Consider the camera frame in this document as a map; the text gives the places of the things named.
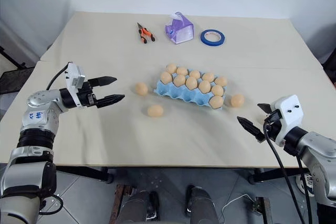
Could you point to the black metal stand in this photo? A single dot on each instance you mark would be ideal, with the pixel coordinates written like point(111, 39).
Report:
point(11, 57)

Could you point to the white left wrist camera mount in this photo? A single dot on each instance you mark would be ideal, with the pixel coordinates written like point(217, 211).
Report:
point(74, 75)

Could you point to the black table leg frame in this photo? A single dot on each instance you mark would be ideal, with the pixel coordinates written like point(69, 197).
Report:
point(89, 173)
point(278, 172)

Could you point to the blue tape roll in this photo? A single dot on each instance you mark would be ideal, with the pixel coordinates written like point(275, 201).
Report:
point(212, 41)

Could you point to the tan egg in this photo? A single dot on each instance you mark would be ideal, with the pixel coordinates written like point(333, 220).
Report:
point(155, 110)
point(195, 74)
point(166, 77)
point(217, 90)
point(216, 102)
point(182, 71)
point(237, 100)
point(179, 80)
point(141, 89)
point(221, 81)
point(191, 83)
point(172, 68)
point(204, 86)
point(208, 77)

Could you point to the black mesh seat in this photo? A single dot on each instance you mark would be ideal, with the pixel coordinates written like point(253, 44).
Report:
point(13, 79)

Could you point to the black chair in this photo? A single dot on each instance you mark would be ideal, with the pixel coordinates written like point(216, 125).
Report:
point(330, 69)

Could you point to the purple tissue pack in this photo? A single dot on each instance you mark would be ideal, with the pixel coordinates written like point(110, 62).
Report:
point(179, 30)

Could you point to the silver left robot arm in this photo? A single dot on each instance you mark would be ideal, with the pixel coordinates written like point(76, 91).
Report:
point(31, 119)

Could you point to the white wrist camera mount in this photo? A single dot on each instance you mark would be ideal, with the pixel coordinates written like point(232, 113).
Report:
point(74, 75)
point(288, 111)

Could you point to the rusty brown floor rail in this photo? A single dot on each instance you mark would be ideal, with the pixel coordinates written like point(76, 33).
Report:
point(262, 209)
point(120, 203)

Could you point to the orange black pliers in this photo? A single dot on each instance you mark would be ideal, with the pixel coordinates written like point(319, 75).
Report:
point(145, 35)

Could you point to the blue egg tray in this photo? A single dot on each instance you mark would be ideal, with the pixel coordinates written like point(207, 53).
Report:
point(183, 95)

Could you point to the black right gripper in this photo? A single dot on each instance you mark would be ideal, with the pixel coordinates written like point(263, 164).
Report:
point(273, 129)

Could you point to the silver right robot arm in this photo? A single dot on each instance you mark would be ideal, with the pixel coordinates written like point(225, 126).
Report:
point(317, 150)

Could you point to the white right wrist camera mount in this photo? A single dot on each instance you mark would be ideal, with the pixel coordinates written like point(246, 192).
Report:
point(288, 111)

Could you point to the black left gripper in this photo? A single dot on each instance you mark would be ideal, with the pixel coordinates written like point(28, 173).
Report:
point(86, 95)

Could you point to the white printed round object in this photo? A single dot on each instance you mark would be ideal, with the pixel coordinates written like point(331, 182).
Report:
point(302, 183)

